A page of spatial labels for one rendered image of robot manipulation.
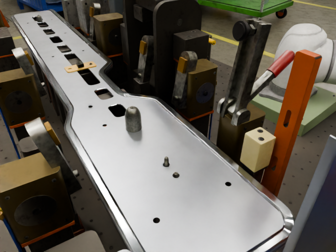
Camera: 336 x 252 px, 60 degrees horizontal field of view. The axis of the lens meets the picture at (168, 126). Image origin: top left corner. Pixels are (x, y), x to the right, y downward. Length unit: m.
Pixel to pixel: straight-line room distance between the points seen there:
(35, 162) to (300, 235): 0.38
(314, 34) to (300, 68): 0.73
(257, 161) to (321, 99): 0.85
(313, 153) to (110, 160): 0.75
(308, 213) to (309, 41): 0.99
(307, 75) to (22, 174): 0.41
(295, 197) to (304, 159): 0.18
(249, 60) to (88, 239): 0.36
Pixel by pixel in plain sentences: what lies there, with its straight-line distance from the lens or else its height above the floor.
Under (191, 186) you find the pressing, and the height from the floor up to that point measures 1.00.
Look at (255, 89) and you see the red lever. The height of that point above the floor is 1.10.
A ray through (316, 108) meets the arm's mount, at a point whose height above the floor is 0.76.
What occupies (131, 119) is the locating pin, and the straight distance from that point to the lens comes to 0.56.
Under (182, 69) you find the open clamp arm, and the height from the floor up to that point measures 1.08.
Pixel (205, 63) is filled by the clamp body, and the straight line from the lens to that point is 0.69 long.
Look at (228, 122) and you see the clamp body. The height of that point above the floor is 1.04.
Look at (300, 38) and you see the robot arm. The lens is 1.14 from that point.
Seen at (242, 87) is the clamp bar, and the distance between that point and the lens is 0.50.
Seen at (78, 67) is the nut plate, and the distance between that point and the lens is 0.86.
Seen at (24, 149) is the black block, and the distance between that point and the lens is 0.61.
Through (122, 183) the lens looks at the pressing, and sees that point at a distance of 0.47.
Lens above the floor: 1.34
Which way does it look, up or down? 35 degrees down
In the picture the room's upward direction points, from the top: straight up
